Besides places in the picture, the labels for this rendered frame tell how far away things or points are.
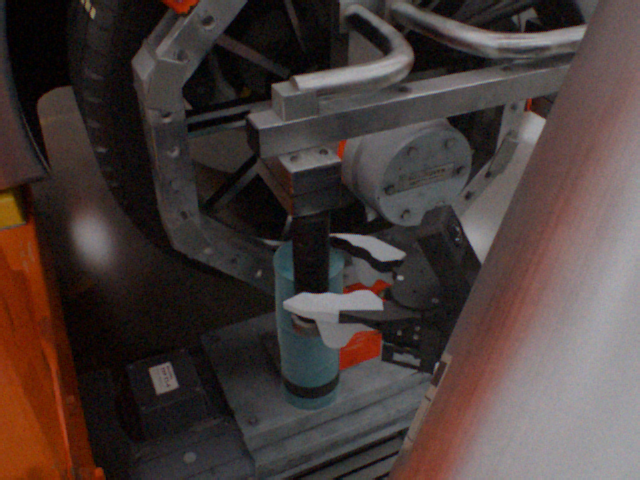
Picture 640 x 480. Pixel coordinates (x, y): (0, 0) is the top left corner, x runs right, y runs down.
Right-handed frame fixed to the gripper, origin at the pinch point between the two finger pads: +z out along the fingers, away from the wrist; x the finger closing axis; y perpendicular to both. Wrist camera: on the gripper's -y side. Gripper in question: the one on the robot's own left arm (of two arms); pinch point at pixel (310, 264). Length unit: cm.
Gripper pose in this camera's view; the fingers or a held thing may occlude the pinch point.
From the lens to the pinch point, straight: 60.6
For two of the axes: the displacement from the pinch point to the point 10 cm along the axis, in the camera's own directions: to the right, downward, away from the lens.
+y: 0.0, 7.9, 6.1
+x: 3.4, -5.8, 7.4
